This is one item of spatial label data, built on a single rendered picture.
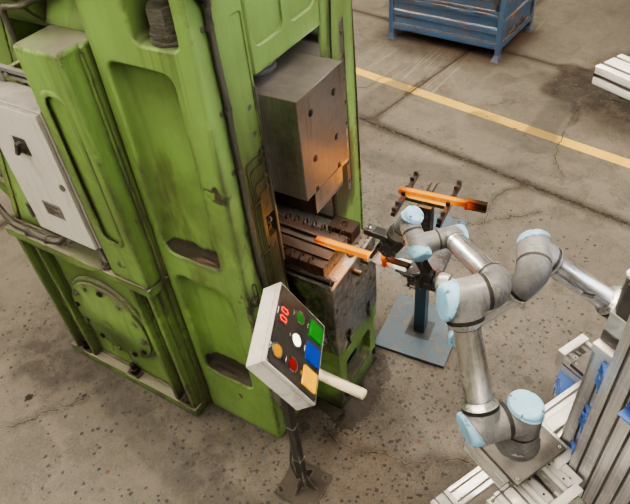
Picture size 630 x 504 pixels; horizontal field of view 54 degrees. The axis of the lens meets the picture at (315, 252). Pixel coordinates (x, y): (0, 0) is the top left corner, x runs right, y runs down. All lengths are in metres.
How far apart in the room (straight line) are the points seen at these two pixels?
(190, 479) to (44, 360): 1.22
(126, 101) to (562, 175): 3.32
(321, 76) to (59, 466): 2.31
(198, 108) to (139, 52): 0.23
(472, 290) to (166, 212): 1.19
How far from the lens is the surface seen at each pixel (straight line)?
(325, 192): 2.31
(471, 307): 1.86
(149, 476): 3.25
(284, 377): 2.01
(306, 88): 2.05
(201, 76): 1.82
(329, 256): 2.53
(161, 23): 1.86
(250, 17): 1.96
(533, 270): 2.12
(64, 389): 3.72
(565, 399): 2.51
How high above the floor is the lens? 2.75
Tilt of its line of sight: 43 degrees down
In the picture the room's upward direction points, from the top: 7 degrees counter-clockwise
